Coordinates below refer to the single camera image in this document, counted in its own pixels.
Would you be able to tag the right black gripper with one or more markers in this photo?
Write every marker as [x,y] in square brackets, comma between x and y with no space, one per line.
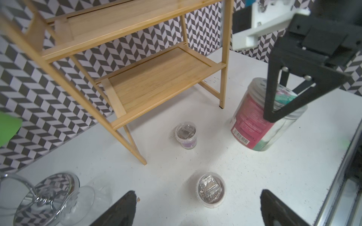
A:
[311,48]

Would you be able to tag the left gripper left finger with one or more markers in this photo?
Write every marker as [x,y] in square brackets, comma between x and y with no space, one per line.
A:
[121,213]

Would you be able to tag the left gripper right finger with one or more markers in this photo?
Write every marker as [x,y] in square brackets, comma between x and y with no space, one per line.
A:
[276,213]

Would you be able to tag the flower seed jar pink label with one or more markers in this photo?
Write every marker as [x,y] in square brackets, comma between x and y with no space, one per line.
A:
[248,124]

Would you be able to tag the bamboo three-tier shelf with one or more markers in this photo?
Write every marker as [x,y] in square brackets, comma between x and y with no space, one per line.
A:
[141,86]

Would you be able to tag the clear glass cup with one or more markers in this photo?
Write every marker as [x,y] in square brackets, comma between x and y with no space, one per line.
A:
[88,202]

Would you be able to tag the small clear tub middle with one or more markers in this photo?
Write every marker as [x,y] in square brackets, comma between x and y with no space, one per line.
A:
[211,190]

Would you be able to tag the small clear tub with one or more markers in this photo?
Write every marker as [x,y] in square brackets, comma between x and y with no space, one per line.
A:
[186,135]
[211,190]

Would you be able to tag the small clear tub far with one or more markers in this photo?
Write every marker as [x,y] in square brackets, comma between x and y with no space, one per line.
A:
[186,135]

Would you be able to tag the green plastic goblet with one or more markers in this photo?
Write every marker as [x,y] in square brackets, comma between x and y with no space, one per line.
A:
[9,127]

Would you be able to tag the aluminium front rail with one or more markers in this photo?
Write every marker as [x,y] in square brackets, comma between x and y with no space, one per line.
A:
[343,203]

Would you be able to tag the chrome wire glass rack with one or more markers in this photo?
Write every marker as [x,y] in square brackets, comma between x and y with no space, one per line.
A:
[44,202]

